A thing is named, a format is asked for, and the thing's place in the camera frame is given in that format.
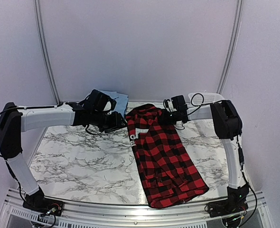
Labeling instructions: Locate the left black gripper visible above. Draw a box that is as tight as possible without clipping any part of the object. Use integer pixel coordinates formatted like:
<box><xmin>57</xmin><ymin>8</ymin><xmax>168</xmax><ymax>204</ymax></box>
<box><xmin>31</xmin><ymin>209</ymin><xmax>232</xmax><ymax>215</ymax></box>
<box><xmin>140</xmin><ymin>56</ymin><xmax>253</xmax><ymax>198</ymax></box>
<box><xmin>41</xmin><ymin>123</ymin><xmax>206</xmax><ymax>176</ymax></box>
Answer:
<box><xmin>91</xmin><ymin>110</ymin><xmax>127</xmax><ymax>133</ymax></box>

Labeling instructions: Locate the white plastic basket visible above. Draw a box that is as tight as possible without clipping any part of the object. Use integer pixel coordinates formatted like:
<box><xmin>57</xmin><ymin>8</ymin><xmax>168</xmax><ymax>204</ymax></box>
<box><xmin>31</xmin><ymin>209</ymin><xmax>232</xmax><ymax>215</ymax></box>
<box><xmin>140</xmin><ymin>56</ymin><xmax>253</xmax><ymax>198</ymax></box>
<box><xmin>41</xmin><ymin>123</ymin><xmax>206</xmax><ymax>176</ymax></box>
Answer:
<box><xmin>188</xmin><ymin>92</ymin><xmax>224</xmax><ymax>137</ymax></box>

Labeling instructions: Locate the red black plaid shirt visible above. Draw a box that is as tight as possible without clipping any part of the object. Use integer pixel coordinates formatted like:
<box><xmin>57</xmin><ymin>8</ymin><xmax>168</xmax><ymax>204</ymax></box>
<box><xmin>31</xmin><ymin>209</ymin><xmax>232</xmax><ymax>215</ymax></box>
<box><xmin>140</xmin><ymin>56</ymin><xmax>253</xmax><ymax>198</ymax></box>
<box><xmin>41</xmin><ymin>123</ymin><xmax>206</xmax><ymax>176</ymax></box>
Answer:
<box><xmin>126</xmin><ymin>104</ymin><xmax>209</xmax><ymax>209</ymax></box>

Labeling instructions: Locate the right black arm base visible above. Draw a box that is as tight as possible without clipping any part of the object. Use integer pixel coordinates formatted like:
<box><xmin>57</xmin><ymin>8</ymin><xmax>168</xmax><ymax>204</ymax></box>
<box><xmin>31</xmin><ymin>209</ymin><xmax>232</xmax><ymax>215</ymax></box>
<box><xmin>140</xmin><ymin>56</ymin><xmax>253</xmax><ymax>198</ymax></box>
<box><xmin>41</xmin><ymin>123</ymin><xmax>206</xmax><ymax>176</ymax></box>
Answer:
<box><xmin>205</xmin><ymin>184</ymin><xmax>249</xmax><ymax>218</ymax></box>

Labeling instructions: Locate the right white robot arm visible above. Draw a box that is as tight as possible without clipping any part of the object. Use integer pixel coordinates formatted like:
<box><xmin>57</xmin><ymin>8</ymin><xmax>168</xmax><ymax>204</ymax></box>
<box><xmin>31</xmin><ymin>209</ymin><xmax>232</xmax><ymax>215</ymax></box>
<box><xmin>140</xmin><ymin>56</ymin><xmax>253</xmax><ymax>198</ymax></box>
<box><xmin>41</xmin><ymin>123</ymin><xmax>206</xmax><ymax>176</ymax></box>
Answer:
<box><xmin>161</xmin><ymin>93</ymin><xmax>249</xmax><ymax>190</ymax></box>

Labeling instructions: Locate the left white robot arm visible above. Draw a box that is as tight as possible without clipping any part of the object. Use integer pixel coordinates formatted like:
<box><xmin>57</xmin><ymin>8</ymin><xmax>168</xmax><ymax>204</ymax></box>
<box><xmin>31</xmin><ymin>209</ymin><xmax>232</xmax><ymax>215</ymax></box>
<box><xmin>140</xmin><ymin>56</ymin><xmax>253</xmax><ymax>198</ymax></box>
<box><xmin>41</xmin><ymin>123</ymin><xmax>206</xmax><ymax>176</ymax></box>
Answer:
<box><xmin>0</xmin><ymin>89</ymin><xmax>127</xmax><ymax>211</ymax></box>

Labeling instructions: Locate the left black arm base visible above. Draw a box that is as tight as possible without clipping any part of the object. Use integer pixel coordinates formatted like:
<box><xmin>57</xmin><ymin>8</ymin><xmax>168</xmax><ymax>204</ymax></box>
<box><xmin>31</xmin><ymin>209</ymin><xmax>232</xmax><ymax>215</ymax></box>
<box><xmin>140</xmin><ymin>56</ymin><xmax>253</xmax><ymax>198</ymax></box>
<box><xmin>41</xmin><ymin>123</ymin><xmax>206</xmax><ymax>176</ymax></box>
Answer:
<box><xmin>23</xmin><ymin>187</ymin><xmax>64</xmax><ymax>217</ymax></box>

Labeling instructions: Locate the light blue folded shirt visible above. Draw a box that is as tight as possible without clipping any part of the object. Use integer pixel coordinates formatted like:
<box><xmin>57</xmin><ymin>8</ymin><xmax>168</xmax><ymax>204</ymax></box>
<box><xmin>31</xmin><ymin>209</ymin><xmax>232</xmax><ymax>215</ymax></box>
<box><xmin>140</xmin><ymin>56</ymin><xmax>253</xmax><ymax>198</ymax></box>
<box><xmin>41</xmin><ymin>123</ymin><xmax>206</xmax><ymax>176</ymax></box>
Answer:
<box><xmin>101</xmin><ymin>90</ymin><xmax>129</xmax><ymax>117</ymax></box>

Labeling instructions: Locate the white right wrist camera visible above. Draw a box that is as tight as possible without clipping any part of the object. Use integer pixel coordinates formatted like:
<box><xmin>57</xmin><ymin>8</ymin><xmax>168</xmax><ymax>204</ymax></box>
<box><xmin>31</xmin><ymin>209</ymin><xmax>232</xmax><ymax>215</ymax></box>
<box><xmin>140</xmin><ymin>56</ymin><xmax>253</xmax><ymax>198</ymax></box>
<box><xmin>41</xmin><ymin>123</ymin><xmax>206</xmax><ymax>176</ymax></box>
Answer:
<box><xmin>165</xmin><ymin>99</ymin><xmax>174</xmax><ymax>112</ymax></box>

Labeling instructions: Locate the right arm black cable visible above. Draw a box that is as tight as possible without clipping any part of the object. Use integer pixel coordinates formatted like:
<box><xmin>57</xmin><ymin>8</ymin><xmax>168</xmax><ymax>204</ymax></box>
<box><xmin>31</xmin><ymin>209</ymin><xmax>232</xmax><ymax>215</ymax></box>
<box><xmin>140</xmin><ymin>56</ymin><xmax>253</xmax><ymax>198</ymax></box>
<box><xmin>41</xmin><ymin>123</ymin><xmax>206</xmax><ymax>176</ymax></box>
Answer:
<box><xmin>163</xmin><ymin>94</ymin><xmax>258</xmax><ymax>209</ymax></box>

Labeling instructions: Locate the right aluminium corner post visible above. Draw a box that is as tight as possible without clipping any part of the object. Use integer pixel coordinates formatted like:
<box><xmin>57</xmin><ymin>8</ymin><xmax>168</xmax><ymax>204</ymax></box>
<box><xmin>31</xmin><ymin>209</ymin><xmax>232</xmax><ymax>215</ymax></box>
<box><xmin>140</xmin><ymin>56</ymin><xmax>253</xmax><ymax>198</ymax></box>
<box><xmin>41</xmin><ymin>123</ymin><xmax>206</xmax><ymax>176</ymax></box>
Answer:
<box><xmin>216</xmin><ymin>0</ymin><xmax>244</xmax><ymax>94</ymax></box>

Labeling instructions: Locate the aluminium corner post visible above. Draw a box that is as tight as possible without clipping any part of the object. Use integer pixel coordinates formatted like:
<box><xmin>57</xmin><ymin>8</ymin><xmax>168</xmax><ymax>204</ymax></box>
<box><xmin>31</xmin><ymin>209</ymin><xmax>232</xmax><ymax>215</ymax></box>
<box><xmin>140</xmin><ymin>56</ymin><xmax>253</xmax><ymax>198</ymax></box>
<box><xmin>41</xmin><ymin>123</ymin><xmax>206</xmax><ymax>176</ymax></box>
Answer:
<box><xmin>216</xmin><ymin>0</ymin><xmax>244</xmax><ymax>94</ymax></box>
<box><xmin>33</xmin><ymin>0</ymin><xmax>61</xmax><ymax>104</ymax></box>

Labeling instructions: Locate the left aluminium corner post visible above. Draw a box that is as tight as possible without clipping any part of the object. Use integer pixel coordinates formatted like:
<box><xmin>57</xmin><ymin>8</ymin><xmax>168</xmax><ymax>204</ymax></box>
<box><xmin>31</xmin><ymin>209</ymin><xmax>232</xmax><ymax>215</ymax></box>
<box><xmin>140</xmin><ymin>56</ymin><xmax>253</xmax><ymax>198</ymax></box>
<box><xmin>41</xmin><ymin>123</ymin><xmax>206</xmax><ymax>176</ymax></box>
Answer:
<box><xmin>33</xmin><ymin>0</ymin><xmax>61</xmax><ymax>104</ymax></box>

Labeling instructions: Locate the aluminium front rail frame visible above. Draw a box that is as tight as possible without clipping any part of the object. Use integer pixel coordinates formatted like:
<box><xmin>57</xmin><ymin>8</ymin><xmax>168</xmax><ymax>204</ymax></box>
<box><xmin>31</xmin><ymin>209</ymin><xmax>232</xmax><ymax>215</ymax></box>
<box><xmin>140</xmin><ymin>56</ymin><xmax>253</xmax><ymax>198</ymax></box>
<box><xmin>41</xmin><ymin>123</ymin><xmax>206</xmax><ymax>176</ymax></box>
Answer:
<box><xmin>0</xmin><ymin>189</ymin><xmax>274</xmax><ymax>228</ymax></box>

